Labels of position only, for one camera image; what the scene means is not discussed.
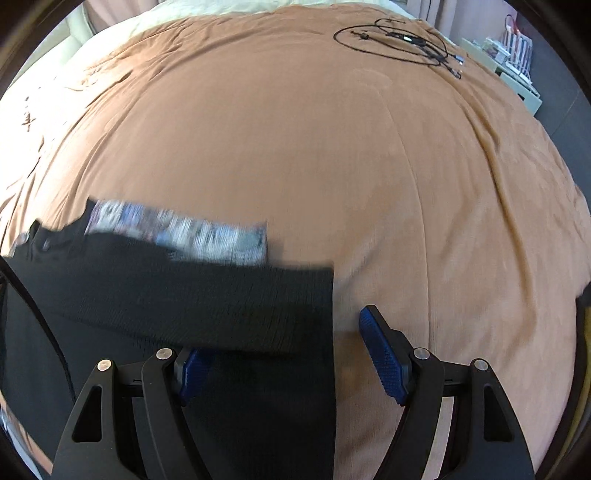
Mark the striped gift bag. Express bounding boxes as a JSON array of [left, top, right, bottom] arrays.
[[501, 14, 534, 77]]

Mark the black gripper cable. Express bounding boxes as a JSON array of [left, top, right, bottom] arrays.
[[0, 256, 79, 402]]

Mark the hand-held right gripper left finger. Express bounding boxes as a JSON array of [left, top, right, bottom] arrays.
[[53, 347, 215, 480]]

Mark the black printed T-shirt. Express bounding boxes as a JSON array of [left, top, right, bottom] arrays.
[[0, 198, 335, 480]]

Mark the black coiled cable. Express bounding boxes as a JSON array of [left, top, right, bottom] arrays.
[[333, 16, 467, 81]]

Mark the white nightstand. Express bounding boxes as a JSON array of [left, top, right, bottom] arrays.
[[459, 37, 541, 116]]

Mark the brown blanket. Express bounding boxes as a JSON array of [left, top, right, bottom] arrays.
[[0, 4, 589, 480]]

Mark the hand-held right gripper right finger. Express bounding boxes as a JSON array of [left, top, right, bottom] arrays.
[[359, 305, 536, 480]]

